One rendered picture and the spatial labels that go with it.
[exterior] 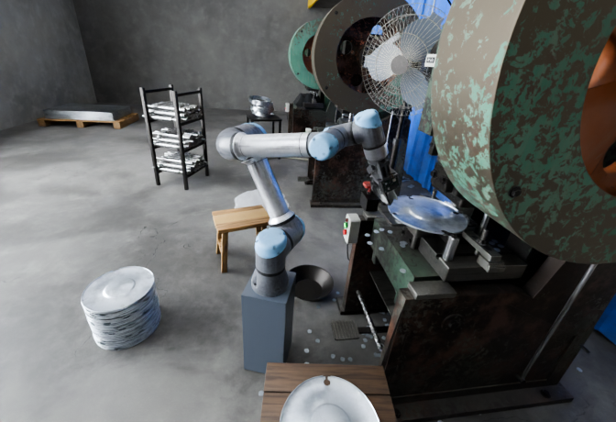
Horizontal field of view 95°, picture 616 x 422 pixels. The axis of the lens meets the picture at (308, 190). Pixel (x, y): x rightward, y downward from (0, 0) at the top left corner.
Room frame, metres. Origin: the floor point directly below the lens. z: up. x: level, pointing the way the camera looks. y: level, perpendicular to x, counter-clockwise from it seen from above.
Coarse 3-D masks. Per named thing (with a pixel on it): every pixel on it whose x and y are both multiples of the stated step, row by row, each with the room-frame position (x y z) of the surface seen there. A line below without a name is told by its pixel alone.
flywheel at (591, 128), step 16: (608, 48) 0.59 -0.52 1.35; (608, 64) 0.58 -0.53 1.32; (592, 80) 0.59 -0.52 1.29; (608, 80) 0.58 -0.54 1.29; (592, 96) 0.58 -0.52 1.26; (608, 96) 0.58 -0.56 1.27; (592, 112) 0.58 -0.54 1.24; (608, 112) 0.58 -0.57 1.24; (592, 128) 0.58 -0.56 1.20; (608, 128) 0.59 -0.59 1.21; (592, 144) 0.59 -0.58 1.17; (608, 144) 0.59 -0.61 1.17; (592, 160) 0.59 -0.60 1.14; (592, 176) 0.59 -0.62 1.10; (608, 176) 0.60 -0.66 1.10; (608, 192) 0.60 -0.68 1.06
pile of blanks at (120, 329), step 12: (144, 300) 0.95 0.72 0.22; (156, 300) 1.03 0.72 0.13; (84, 312) 0.88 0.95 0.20; (108, 312) 0.85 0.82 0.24; (120, 312) 0.87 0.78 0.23; (132, 312) 0.90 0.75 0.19; (144, 312) 0.95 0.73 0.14; (156, 312) 1.00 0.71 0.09; (96, 324) 0.85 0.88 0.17; (108, 324) 0.85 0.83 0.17; (120, 324) 0.86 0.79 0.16; (132, 324) 0.89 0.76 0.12; (144, 324) 0.92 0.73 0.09; (156, 324) 0.98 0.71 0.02; (96, 336) 0.86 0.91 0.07; (108, 336) 0.85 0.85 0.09; (120, 336) 0.86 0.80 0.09; (132, 336) 0.88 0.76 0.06; (144, 336) 0.91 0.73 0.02; (108, 348) 0.84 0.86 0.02; (120, 348) 0.85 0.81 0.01
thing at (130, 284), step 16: (112, 272) 1.08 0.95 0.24; (128, 272) 1.09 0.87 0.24; (144, 272) 1.10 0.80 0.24; (96, 288) 0.97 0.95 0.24; (112, 288) 0.98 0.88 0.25; (128, 288) 0.98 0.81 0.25; (144, 288) 1.00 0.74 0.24; (96, 304) 0.89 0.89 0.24; (112, 304) 0.89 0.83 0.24; (128, 304) 0.90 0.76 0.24
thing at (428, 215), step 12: (396, 204) 1.03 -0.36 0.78; (408, 204) 1.04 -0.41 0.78; (420, 204) 1.04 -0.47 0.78; (432, 204) 1.05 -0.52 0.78; (444, 204) 1.06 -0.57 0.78; (396, 216) 0.93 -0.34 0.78; (408, 216) 0.93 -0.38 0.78; (420, 216) 0.93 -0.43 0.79; (432, 216) 0.94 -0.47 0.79; (444, 216) 0.96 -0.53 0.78; (456, 216) 0.97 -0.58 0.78; (420, 228) 0.84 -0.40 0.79; (432, 228) 0.85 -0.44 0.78; (444, 228) 0.86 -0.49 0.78; (456, 228) 0.87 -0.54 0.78
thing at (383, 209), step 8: (384, 208) 0.98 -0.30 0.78; (384, 216) 0.93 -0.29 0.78; (392, 216) 0.93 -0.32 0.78; (392, 224) 0.87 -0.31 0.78; (400, 224) 0.88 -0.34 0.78; (408, 232) 0.96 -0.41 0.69; (416, 232) 0.91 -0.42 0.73; (424, 232) 0.92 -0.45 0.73; (408, 240) 0.93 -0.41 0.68; (416, 240) 0.91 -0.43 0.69; (416, 248) 0.91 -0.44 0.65
